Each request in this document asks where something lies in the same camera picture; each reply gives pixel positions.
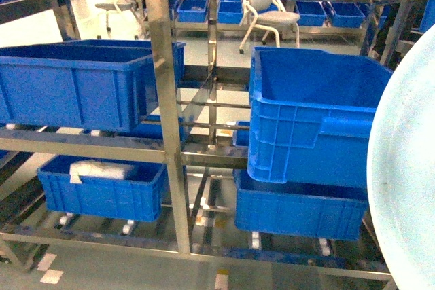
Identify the light blue oval tray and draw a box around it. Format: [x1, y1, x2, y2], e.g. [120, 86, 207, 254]
[367, 28, 434, 289]

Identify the stainless steel shelf rack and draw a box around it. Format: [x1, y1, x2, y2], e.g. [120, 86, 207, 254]
[1, 0, 417, 285]

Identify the blue crate behind left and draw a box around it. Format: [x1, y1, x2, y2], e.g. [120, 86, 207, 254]
[63, 39, 187, 87]

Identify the blue crate lower right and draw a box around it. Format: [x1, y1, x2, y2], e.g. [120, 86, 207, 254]
[233, 169, 368, 241]

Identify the large blue crate right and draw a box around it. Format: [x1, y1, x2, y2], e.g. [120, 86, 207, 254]
[247, 46, 393, 188]

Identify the white round stool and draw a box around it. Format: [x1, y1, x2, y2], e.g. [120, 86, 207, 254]
[239, 0, 300, 54]

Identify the white foam block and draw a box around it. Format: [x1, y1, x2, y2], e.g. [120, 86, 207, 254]
[69, 160, 137, 184]

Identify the blue crate lower left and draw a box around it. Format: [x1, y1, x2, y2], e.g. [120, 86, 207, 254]
[37, 156, 169, 222]

